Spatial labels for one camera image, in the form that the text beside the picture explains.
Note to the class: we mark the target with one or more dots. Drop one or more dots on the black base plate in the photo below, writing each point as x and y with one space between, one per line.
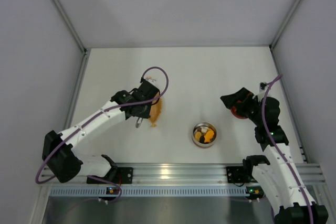
237 175
117 175

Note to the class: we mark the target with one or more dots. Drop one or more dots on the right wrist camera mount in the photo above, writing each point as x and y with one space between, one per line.
263 87

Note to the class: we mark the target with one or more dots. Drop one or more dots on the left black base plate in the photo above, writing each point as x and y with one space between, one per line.
117 175

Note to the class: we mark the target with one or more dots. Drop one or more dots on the round steel lunch box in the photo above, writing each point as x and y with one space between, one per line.
204 125

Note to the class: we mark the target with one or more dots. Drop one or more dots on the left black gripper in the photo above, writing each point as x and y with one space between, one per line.
146 102

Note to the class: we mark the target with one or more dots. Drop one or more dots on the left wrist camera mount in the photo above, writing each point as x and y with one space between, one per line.
149 79

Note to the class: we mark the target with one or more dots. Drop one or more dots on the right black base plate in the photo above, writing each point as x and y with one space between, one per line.
237 175

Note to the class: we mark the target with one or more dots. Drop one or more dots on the orange leaf-shaped plate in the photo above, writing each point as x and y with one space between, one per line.
156 110

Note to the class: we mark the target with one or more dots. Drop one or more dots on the black round food piece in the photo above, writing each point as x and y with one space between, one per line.
202 139

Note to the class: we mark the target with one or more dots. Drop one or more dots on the aluminium front rail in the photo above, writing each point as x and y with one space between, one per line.
147 174

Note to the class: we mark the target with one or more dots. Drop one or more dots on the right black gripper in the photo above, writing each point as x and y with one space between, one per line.
242 100

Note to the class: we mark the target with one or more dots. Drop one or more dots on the slotted grey cable duct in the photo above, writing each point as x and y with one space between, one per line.
155 191

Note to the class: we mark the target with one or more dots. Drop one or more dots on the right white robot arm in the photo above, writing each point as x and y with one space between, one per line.
274 170

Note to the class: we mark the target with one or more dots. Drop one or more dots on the orange food chunk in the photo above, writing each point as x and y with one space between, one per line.
208 137

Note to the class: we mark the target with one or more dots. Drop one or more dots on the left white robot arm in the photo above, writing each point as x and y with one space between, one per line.
61 150

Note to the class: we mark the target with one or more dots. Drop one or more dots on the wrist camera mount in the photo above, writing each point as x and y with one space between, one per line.
149 79
263 87

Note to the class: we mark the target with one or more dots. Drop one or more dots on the red round lid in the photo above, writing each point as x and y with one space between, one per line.
236 114

